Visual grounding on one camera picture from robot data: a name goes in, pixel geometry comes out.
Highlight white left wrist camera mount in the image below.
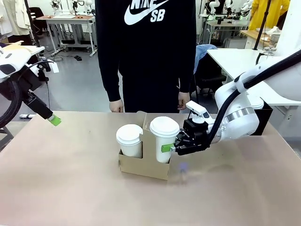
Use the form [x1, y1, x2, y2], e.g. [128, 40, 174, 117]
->
[23, 61, 60, 74]

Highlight black chair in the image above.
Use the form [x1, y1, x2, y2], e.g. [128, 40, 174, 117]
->
[194, 70, 228, 95]

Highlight white coat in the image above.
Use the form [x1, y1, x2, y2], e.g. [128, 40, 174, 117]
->
[0, 0, 32, 36]

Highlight stack of white lids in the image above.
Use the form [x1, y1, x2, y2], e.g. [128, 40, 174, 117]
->
[249, 96, 264, 110]

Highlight brown cardboard cup carrier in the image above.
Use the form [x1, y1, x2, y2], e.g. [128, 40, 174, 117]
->
[118, 110, 172, 181]

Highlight stack of white bowls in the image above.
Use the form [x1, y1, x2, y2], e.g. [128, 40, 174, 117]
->
[269, 32, 282, 46]

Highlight person in yellow jacket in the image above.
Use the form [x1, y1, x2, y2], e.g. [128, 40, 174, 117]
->
[248, 0, 290, 31]

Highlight brown cardboard sheets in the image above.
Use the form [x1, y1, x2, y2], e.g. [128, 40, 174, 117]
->
[0, 40, 32, 53]

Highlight white side table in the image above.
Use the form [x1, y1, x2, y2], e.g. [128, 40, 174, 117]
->
[206, 48, 301, 106]

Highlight white paper cup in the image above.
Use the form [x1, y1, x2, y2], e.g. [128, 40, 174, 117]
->
[155, 134, 179, 164]
[119, 141, 143, 158]

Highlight white plastic cup lid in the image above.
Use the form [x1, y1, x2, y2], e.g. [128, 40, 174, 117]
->
[116, 124, 143, 145]
[150, 116, 181, 137]

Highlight black sleeved arm cable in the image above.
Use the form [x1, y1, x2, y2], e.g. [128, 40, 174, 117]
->
[206, 49, 301, 149]
[0, 80, 23, 129]

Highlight white table with cardboard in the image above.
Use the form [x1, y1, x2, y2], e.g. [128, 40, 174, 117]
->
[23, 45, 46, 58]

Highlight blue cloth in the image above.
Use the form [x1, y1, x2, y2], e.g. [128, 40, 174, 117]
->
[194, 44, 218, 74]

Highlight person in black hoodie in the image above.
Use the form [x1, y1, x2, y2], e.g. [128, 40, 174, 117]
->
[95, 0, 197, 113]

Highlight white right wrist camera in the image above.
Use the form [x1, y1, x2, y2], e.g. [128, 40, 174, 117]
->
[186, 101, 211, 123]

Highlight black sleeved right arm cable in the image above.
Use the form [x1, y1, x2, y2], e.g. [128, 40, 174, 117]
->
[206, 49, 301, 149]

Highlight background workbench with robots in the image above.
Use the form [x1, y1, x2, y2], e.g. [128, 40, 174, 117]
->
[198, 0, 251, 45]

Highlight grey background workbench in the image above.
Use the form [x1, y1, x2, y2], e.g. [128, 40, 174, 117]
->
[36, 14, 97, 57]

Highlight black sleeved left arm cable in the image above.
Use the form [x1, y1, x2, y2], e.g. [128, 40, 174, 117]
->
[0, 80, 23, 129]

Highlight black slanted pole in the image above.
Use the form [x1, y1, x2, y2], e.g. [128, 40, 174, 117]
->
[253, 0, 273, 51]

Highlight wooden background table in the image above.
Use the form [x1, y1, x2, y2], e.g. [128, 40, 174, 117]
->
[239, 29, 278, 50]

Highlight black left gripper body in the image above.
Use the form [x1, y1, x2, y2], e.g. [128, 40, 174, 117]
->
[14, 70, 44, 99]

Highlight person's right hand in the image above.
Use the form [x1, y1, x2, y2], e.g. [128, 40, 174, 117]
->
[109, 99, 124, 113]

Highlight person's left hand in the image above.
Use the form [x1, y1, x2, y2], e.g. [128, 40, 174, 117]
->
[177, 91, 189, 111]

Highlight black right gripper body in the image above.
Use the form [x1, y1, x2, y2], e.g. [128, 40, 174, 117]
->
[184, 119, 210, 154]

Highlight thin black camera cable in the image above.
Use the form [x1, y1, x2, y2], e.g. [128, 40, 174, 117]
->
[45, 77, 51, 112]

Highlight black tripod stand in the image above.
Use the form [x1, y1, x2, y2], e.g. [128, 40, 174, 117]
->
[23, 0, 42, 48]

